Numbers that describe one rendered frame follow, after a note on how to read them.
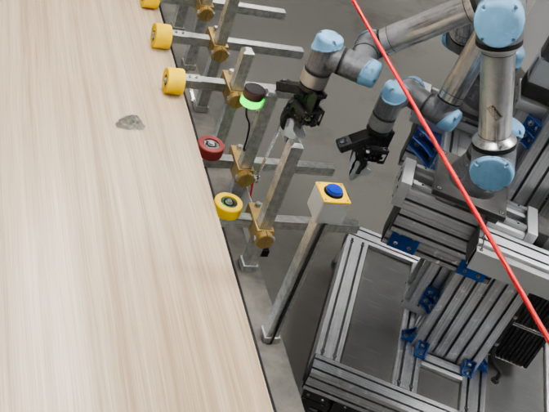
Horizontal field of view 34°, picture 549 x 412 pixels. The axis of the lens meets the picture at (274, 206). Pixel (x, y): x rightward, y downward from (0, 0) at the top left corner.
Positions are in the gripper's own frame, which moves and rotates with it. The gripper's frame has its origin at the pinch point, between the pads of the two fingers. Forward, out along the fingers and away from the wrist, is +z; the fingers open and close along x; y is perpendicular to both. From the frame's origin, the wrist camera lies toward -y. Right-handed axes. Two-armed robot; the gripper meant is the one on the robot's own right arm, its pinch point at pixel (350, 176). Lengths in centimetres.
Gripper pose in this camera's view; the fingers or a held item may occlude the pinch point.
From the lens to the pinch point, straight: 285.5
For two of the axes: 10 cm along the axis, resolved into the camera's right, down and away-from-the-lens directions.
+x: -2.4, -6.8, 7.0
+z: -2.9, 7.3, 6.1
